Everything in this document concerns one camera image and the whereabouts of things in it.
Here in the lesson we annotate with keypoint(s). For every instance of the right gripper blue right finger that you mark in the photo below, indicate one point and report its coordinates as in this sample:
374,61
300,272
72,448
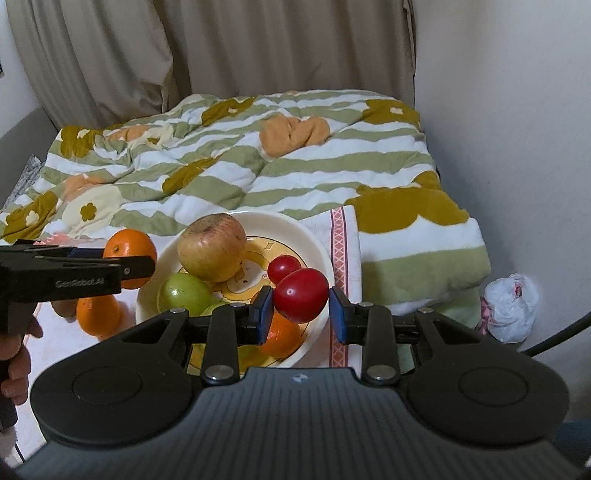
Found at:
371,327

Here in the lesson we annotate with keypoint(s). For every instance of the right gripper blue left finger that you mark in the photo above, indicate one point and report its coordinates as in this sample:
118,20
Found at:
231,326

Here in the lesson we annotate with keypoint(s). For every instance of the green apple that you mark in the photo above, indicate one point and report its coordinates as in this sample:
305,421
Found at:
209,309
182,290

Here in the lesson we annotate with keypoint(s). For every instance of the large orange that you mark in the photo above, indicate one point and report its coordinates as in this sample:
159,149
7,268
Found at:
283,339

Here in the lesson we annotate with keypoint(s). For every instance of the red cherry tomato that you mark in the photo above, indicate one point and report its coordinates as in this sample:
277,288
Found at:
281,266
301,296

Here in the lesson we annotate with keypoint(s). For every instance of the large yellowish red apple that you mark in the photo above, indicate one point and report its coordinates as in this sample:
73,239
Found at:
212,247

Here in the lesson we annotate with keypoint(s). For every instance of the small mandarin front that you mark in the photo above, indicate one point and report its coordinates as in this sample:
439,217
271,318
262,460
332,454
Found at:
98,316

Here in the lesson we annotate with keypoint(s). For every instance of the medium orange mandarin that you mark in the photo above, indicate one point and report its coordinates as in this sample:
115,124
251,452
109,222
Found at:
130,243

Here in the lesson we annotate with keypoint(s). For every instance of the brown kiwi with sticker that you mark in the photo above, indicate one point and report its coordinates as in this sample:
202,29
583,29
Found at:
65,308

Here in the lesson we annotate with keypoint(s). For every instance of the person's left hand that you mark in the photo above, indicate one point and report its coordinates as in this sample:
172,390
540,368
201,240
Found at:
15,385

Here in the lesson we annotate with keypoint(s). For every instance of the pink white tablecloth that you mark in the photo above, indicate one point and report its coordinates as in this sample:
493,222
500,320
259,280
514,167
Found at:
337,231

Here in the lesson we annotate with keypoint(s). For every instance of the cream bowl with bear print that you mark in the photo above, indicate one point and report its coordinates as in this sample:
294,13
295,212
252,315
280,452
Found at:
268,235

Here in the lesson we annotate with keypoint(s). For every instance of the white plastic bag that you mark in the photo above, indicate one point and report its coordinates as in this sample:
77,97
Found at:
509,308

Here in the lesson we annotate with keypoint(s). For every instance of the grey sofa backrest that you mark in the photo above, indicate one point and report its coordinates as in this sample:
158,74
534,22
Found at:
33,135

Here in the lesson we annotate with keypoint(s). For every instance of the green striped floral blanket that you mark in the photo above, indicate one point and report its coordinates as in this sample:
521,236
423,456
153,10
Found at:
299,154

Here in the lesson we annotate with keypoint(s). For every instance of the beige curtain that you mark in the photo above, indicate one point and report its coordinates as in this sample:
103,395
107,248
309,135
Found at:
97,63

